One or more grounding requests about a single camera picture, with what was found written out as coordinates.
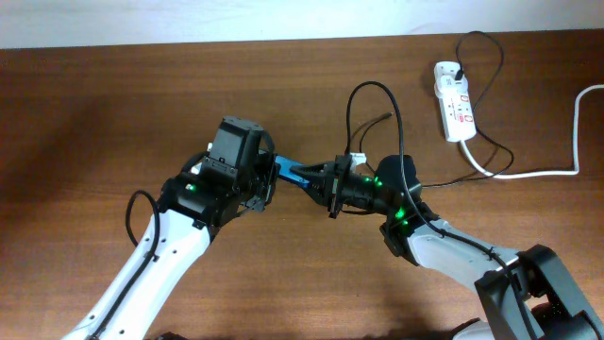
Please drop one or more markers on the white charger adapter plug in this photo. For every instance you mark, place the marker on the white charger adapter plug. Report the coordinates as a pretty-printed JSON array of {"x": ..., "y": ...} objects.
[{"x": 448, "y": 85}]

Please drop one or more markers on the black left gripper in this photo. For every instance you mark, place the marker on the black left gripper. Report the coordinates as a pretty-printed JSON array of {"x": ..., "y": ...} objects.
[{"x": 259, "y": 200}]

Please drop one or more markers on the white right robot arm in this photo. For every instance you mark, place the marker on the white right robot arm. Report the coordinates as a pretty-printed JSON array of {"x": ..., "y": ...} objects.
[{"x": 526, "y": 294}]

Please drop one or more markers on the white power strip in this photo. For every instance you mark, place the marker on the white power strip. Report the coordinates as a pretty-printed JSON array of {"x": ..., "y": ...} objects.
[{"x": 456, "y": 111}]

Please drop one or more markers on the blue Samsung Galaxy smartphone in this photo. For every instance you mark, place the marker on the blue Samsung Galaxy smartphone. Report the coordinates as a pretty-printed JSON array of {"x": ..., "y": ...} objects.
[{"x": 285, "y": 172}]

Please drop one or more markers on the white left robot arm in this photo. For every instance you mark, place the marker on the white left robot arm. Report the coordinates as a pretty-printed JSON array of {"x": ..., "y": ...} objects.
[{"x": 208, "y": 192}]

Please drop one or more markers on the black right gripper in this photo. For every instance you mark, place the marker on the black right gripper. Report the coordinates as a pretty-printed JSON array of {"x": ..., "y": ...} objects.
[{"x": 321, "y": 195}]

